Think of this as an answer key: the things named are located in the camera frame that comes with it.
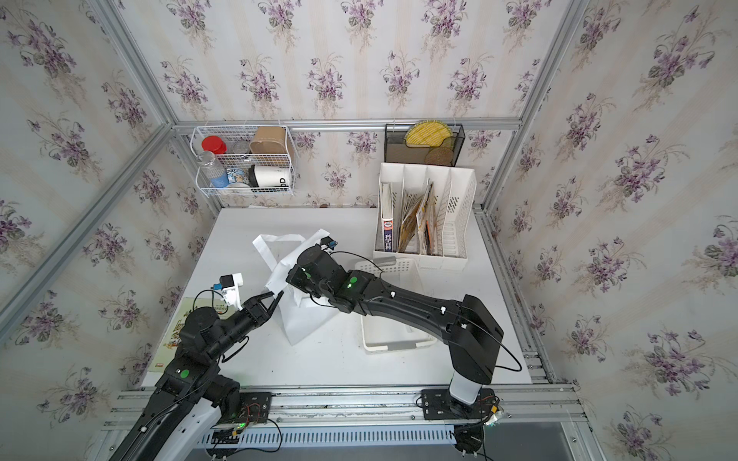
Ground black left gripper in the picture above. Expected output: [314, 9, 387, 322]
[203, 292, 284, 366]

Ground white insulated delivery bag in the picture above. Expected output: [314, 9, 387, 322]
[253, 229, 338, 346]

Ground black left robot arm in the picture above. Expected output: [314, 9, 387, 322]
[111, 292, 283, 460]

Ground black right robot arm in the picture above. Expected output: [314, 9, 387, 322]
[286, 245, 504, 406]

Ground white perforated plastic basket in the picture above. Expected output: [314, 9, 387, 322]
[355, 257, 437, 355]

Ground white black paper cup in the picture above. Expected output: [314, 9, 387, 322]
[248, 165, 291, 188]

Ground green illustrated children's book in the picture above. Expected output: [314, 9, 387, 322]
[148, 297, 194, 373]

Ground white plastic file organizer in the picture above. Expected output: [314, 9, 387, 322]
[374, 163, 477, 271]

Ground yellow brown magazines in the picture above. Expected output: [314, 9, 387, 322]
[397, 180, 438, 255]

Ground clear plastic water bottle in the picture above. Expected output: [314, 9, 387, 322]
[199, 151, 230, 189]

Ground red lidded jar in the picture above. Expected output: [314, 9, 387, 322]
[201, 136, 228, 155]

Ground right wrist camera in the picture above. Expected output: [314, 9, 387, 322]
[320, 236, 337, 252]

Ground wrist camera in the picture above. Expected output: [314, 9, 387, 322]
[211, 273, 243, 310]
[320, 236, 337, 252]

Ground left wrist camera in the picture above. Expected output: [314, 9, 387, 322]
[211, 273, 243, 310]

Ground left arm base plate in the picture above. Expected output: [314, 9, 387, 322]
[218, 392, 273, 426]

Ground white wire wall basket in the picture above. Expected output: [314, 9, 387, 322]
[189, 125, 297, 197]

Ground black mesh wall holder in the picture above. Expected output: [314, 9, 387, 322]
[384, 124, 465, 167]

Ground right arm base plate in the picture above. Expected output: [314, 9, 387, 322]
[415, 387, 501, 422]

